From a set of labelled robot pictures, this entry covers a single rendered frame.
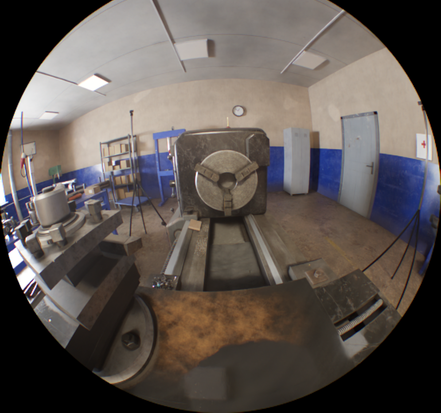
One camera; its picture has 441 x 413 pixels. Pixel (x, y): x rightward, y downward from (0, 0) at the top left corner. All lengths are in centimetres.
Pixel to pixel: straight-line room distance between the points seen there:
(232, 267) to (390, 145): 321
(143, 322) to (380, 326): 51
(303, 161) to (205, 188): 381
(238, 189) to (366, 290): 59
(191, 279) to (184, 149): 61
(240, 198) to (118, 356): 61
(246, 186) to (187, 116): 381
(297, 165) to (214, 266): 374
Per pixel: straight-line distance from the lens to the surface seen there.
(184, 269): 55
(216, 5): 263
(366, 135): 359
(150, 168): 454
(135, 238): 25
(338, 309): 44
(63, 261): 20
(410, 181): 315
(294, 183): 417
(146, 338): 30
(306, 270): 49
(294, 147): 408
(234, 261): 72
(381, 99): 356
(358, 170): 369
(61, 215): 25
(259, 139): 75
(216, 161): 57
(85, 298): 23
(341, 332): 42
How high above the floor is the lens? 121
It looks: 16 degrees down
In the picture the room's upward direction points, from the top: 3 degrees counter-clockwise
